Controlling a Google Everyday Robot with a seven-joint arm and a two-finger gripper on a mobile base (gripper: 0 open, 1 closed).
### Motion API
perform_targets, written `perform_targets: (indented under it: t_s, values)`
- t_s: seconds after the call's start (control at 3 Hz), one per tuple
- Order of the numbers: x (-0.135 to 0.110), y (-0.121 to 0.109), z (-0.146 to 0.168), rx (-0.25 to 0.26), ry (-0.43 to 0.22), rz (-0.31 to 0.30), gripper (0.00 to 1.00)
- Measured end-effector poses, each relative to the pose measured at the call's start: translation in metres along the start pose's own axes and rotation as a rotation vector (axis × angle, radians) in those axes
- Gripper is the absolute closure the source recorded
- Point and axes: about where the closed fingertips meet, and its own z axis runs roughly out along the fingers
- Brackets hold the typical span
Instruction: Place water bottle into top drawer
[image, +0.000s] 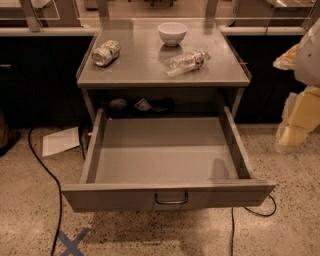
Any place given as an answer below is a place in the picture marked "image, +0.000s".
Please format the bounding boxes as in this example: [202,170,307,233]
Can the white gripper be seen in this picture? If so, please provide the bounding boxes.
[273,45,320,154]

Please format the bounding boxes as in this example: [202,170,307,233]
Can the clear plastic water bottle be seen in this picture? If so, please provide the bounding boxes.
[163,50,211,77]

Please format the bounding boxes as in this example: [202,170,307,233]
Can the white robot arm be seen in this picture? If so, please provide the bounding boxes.
[273,18,320,153]

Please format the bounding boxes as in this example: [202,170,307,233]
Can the open grey top drawer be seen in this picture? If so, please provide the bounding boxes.
[62,110,276,212]

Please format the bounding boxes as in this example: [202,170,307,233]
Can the dark items under tabletop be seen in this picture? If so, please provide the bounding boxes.
[105,98,175,118]

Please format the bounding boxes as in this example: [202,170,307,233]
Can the white ceramic bowl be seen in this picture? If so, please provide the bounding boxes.
[158,22,188,47]

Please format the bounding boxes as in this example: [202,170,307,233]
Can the grey metal cabinet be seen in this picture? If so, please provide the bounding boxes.
[77,18,250,119]

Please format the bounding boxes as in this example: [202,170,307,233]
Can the white paper sheet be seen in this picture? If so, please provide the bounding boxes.
[42,127,80,157]

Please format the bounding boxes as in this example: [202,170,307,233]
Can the blue tape cross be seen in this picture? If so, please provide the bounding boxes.
[58,228,91,256]

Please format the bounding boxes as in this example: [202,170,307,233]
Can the black floor cable right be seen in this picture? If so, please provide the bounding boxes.
[229,194,278,256]

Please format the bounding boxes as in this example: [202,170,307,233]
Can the black floor cable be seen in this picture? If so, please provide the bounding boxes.
[27,126,64,256]
[229,194,278,256]

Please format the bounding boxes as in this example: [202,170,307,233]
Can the metal drawer handle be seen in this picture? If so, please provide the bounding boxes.
[154,192,189,205]

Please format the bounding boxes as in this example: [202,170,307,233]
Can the black floor cable left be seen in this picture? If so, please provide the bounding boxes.
[27,126,64,256]

